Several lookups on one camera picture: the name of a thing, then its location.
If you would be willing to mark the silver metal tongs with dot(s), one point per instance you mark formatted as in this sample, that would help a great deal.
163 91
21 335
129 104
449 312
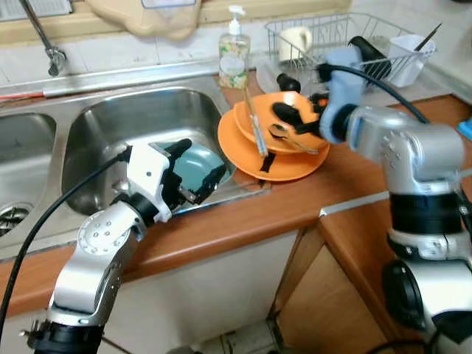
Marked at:
256 125

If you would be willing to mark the small orange plate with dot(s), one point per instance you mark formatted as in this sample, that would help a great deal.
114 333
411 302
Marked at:
242 122

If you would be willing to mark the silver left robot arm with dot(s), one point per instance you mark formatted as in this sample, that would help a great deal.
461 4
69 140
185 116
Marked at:
103 243

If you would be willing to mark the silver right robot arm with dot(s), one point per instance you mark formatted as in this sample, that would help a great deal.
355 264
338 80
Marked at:
420 147

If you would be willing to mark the silver metal spoon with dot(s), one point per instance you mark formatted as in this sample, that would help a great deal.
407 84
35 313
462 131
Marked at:
279 131

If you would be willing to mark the black round object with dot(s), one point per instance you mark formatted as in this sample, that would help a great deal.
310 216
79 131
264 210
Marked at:
289 82

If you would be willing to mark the large orange plate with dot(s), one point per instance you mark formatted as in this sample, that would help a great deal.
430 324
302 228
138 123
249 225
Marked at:
236 158

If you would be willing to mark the stainless steel double sink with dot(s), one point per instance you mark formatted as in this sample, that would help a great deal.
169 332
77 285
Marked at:
133 110

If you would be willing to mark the cream mug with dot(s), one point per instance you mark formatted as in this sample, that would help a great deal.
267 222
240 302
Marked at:
295 44

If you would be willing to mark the clear soap pump bottle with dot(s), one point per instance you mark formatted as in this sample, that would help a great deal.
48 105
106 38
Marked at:
234 63

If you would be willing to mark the black tumbler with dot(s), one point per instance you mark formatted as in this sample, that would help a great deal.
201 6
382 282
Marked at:
369 53

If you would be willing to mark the white utensil holder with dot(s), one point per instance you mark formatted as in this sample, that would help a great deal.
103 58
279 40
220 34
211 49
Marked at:
409 63

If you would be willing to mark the white cabinet front panel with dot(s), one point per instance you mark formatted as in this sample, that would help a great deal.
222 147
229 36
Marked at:
206 287

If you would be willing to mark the dark thin utensil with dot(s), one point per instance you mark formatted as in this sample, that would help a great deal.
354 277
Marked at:
429 37

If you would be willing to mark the blue box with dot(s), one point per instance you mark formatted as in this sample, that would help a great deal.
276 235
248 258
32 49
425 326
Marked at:
466 130

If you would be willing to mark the chrome faucet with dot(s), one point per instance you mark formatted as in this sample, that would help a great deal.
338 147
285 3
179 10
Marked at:
53 55

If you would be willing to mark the brown wooden cabinet door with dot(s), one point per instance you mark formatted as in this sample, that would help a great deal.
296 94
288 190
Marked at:
324 295

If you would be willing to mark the thin red stick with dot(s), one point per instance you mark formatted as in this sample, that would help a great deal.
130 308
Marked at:
22 96

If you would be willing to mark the metal sink drain strainer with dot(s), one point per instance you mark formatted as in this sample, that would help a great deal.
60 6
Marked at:
11 220

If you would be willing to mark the white window vent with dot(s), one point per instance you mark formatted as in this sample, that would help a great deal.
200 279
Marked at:
37 7

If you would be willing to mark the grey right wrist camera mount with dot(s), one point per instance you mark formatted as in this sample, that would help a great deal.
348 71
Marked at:
343 88

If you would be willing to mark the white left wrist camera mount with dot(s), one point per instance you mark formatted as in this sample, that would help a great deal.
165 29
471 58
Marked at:
147 173

